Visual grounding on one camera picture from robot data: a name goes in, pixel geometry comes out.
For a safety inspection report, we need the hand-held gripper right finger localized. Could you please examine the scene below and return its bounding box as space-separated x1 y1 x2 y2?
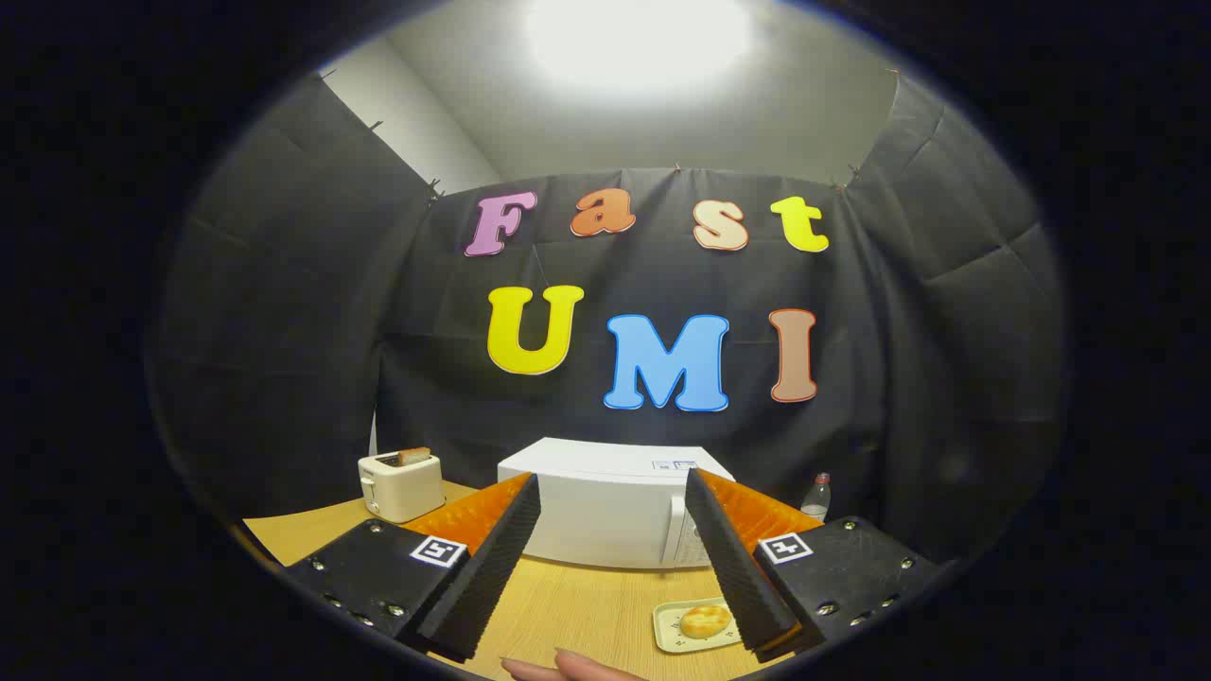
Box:
683 467 942 663

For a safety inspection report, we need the cream square plate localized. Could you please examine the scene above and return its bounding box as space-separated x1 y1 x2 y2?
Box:
653 598 748 655

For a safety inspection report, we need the round golden bun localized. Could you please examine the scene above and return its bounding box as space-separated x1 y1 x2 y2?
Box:
679 603 734 640

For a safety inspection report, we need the white toaster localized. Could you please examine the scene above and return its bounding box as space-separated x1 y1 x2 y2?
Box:
358 451 446 524

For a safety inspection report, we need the clear plastic water bottle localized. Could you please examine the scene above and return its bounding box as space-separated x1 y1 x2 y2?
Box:
800 472 834 523

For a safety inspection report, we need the white microwave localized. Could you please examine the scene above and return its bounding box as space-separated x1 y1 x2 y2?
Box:
497 437 737 570

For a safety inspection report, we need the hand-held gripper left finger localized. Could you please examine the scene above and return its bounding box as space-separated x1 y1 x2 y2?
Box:
282 471 542 663

